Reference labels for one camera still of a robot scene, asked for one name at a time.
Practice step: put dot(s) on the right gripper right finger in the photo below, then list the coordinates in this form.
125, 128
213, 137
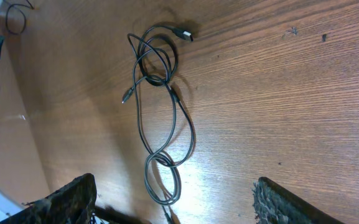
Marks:
275, 204

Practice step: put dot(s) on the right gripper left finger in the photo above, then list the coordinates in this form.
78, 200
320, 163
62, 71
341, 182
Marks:
73, 203

